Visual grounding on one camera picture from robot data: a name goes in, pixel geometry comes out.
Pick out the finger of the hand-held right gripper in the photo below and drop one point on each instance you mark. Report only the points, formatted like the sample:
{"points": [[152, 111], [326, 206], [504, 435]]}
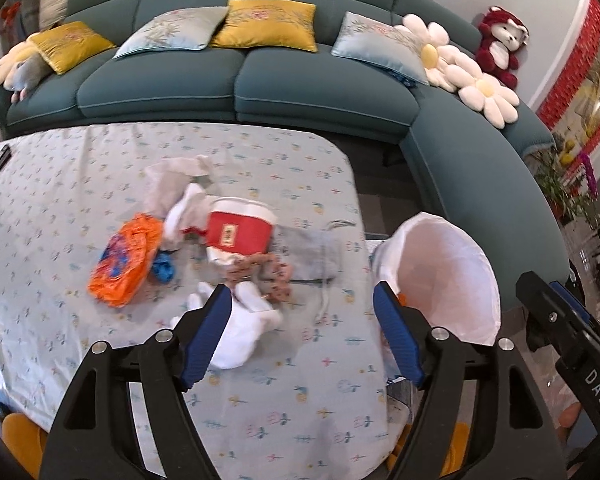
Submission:
{"points": [[537, 305], [570, 310]]}

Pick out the grey plush toy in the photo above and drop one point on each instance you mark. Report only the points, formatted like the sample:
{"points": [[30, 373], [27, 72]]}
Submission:
{"points": [[27, 77]]}

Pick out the trash bin with white liner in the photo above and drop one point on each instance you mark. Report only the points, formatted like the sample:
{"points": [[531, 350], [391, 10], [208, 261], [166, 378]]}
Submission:
{"points": [[445, 270]]}

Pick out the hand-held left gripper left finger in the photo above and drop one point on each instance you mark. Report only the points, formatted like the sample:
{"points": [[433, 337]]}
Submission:
{"points": [[207, 335]]}

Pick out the white daisy flower pillow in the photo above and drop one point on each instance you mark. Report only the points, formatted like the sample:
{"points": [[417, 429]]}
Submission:
{"points": [[487, 92], [7, 65], [427, 50]]}

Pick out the white tissue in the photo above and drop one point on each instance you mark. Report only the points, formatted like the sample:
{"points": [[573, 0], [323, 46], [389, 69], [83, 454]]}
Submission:
{"points": [[190, 215]]}

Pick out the purple orchid flowers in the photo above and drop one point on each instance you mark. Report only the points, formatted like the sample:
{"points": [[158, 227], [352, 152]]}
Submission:
{"points": [[590, 175]]}

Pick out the red paper cup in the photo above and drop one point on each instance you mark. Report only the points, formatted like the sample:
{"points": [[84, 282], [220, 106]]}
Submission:
{"points": [[237, 232]]}

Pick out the white paper towel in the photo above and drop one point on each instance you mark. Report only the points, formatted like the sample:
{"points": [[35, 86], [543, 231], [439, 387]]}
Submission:
{"points": [[240, 332]]}

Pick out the green potted plant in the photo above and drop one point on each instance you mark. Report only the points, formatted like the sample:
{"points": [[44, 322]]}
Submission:
{"points": [[555, 180]]}

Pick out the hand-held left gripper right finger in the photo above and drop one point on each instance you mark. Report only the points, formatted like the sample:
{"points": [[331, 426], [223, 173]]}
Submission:
{"points": [[397, 335]]}

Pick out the small yellow embroidered cushion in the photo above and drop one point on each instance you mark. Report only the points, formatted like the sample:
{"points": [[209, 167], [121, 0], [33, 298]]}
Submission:
{"points": [[70, 45]]}

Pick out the orange plastic bag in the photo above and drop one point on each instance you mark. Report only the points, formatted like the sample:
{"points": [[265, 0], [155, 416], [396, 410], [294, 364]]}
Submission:
{"points": [[125, 260]]}

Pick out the light blue embroidered cushion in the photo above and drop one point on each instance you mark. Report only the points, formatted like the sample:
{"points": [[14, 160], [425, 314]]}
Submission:
{"points": [[380, 47], [175, 32]]}

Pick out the red plush bear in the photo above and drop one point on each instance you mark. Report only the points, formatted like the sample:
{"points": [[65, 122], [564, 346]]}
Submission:
{"points": [[502, 40]]}

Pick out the red wall decoration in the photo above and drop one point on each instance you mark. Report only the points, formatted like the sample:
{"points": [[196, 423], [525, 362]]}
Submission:
{"points": [[575, 75]]}

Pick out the large yellow embroidered cushion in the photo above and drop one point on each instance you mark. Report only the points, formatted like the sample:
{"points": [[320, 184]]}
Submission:
{"points": [[265, 22]]}

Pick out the teal curved sofa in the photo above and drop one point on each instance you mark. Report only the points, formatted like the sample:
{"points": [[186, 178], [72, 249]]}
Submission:
{"points": [[290, 75]]}

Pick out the floral light blue tablecloth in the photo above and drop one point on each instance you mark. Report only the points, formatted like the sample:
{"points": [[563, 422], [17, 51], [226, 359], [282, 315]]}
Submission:
{"points": [[80, 200]]}

